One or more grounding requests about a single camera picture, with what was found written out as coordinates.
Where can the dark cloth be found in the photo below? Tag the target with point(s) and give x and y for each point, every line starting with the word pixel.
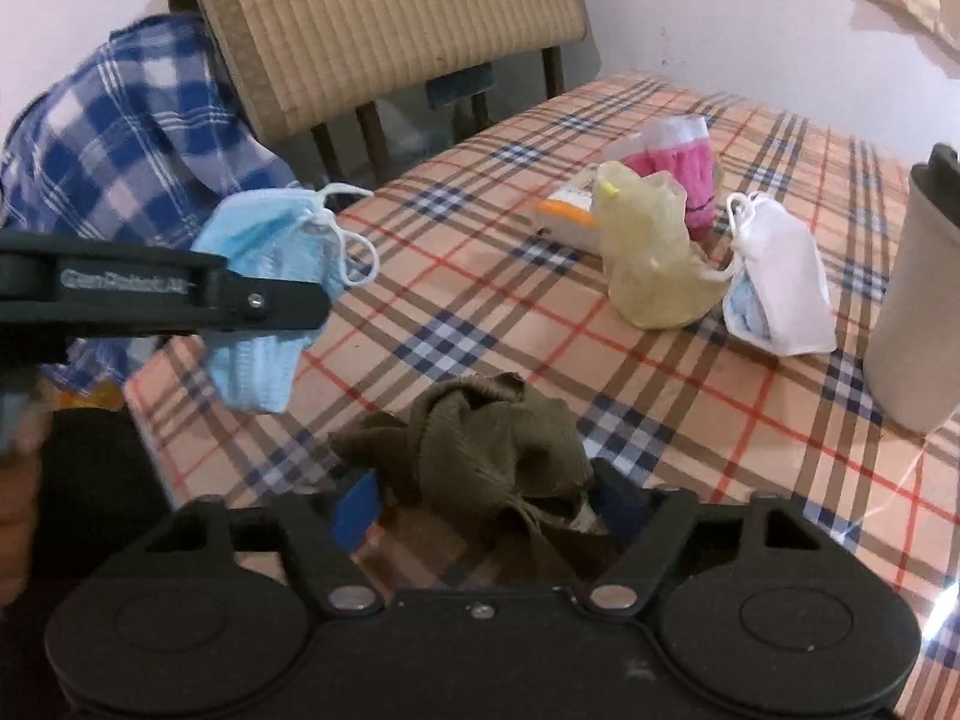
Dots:
pixel 90 487

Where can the blue plaid shirt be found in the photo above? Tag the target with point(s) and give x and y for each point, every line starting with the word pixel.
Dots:
pixel 135 142

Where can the wooden chair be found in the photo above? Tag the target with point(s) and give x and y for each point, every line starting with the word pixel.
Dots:
pixel 372 142

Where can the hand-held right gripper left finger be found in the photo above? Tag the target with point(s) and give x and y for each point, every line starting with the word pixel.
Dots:
pixel 358 502

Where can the plaid tablecloth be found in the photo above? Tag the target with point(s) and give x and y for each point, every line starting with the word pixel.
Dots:
pixel 525 330

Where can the person's left forearm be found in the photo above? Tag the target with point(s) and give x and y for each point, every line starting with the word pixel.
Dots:
pixel 15 532

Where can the white orange tissue packet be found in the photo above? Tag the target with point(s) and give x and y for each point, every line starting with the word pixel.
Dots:
pixel 566 216

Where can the light blue face mask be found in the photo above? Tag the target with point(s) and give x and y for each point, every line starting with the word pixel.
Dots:
pixel 259 229

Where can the beige cup with black lid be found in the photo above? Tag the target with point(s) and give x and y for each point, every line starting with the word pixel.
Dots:
pixel 915 300

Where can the yellow translucent plastic bag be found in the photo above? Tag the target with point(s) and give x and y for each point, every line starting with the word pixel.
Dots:
pixel 652 262

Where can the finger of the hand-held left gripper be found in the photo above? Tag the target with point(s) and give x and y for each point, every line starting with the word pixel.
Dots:
pixel 277 307

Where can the pink sock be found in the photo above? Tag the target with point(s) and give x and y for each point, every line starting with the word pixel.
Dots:
pixel 675 165

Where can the orange cloth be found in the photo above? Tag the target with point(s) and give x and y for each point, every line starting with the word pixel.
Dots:
pixel 82 394

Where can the white face mask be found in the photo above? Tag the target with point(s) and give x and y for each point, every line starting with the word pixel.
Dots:
pixel 787 277

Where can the olive green knit cloth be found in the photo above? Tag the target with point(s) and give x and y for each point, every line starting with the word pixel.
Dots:
pixel 480 450

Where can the small blue white packet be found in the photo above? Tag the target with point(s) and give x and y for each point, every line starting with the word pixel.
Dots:
pixel 750 311

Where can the woven straw mat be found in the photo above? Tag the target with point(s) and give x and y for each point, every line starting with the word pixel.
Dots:
pixel 375 15

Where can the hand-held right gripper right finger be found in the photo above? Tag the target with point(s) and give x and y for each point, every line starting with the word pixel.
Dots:
pixel 660 526

